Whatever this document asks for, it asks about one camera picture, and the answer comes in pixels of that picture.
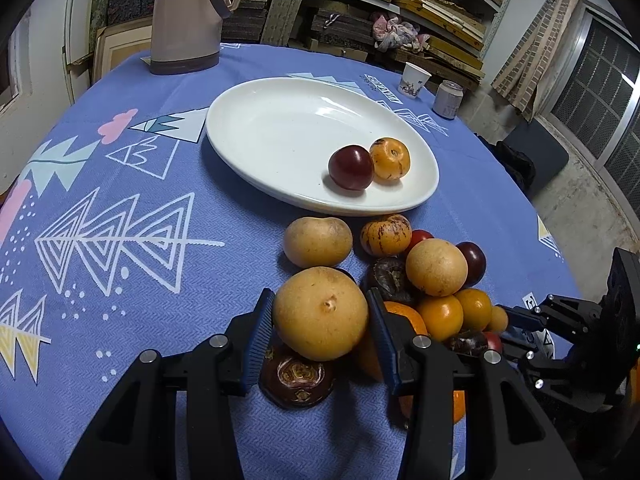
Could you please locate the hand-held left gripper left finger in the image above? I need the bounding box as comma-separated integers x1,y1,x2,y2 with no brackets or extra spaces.
60,287,276,480

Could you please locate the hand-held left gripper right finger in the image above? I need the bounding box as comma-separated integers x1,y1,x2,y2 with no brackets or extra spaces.
367,287,583,480

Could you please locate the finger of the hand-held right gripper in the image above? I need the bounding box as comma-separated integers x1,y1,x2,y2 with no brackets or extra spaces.
500,331,556,366
495,295,604,334

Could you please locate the yellow orange tomato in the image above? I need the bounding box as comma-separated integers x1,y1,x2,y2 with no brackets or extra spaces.
454,288,493,332

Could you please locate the dark brown water chestnut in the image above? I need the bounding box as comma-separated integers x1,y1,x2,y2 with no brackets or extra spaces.
444,330,490,356
258,345,337,409

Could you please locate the large round yellow pear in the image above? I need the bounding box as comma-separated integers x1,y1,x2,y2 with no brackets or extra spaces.
272,266,370,362

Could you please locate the orange striped pepino melon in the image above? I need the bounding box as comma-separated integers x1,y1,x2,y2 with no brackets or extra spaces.
360,214,413,257
369,137,411,182

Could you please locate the lumpy tan pear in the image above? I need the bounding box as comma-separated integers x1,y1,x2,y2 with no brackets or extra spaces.
283,216,353,268

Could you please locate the white oval plate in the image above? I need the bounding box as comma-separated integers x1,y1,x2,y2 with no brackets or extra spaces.
205,77,440,217

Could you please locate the dark brown wrinkled fruit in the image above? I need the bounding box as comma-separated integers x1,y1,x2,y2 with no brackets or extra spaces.
366,256,416,306

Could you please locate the round tan pear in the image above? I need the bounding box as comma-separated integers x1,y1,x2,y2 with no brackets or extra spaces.
405,238,469,297

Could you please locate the black clothing heap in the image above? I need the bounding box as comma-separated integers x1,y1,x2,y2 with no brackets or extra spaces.
487,140,536,193

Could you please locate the dark seat cushion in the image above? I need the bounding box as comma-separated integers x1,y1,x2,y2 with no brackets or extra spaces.
500,119,570,198

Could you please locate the blue patterned tablecloth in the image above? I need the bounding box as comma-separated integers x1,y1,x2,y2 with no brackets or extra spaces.
0,42,583,480

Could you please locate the silver drink can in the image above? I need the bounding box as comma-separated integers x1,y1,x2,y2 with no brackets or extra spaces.
432,80,465,121

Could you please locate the window with metal grille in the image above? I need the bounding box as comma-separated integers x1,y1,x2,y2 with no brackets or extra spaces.
547,5,640,196

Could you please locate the white paper cup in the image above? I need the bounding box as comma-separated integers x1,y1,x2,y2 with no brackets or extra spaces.
398,62,432,98

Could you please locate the brick pattern sheet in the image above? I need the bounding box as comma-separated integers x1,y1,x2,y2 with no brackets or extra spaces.
492,0,586,121

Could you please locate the pink crumpled cloth bundle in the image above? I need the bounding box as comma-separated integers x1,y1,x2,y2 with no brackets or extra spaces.
371,14,431,53

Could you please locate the beige framed board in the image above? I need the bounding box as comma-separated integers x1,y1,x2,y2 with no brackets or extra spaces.
92,17,153,81

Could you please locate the beige thermos jug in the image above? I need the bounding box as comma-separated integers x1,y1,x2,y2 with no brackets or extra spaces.
149,0,233,76

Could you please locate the shelf with stacked boards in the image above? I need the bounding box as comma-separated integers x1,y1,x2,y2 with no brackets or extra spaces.
220,0,516,91

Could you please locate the white door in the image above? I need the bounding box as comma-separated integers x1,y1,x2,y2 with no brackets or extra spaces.
0,0,101,186

